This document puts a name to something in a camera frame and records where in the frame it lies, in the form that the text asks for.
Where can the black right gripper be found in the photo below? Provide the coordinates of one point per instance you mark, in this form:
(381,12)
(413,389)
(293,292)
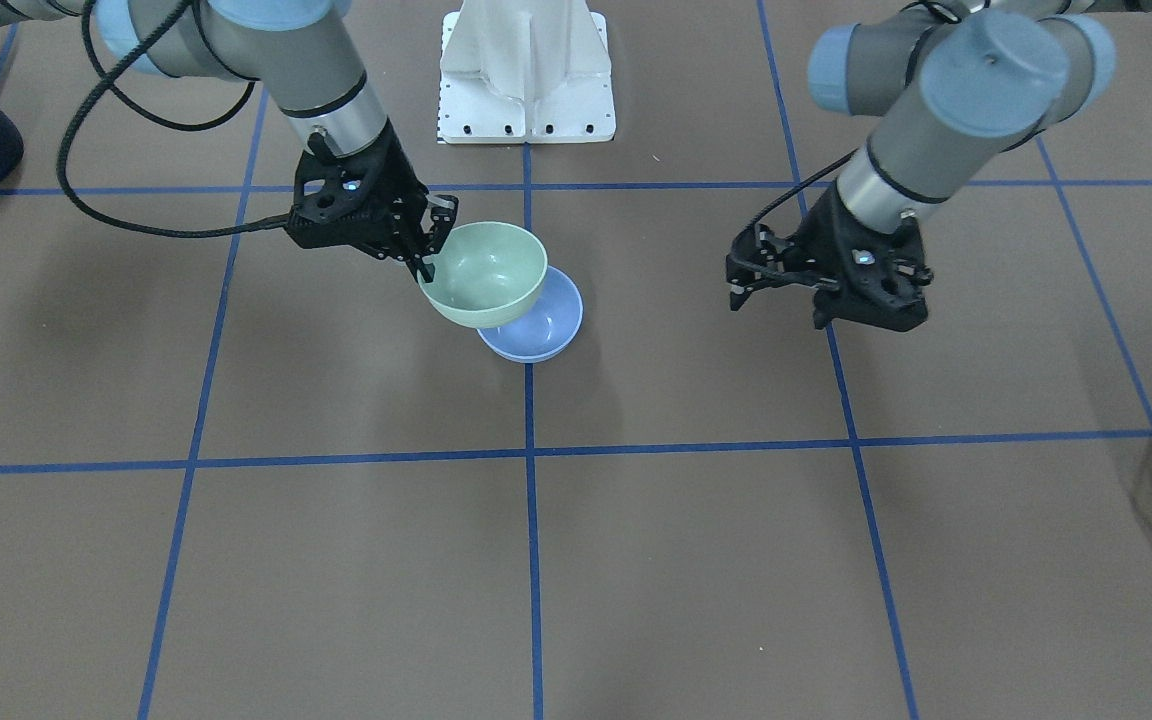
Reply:
(395,187)

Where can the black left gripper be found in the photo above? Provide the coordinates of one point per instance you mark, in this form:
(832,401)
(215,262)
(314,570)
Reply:
(822,247)

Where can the green bowl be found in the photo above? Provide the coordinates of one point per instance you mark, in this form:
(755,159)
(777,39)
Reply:
(487,274)

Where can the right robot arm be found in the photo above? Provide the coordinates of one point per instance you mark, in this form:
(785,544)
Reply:
(299,51)

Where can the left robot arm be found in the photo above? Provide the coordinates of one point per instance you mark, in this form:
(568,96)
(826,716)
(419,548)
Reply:
(952,84)

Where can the blue bowl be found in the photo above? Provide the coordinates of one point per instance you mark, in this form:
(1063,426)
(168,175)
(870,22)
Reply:
(549,326)

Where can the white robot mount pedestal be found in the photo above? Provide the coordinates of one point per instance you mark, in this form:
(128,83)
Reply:
(525,72)

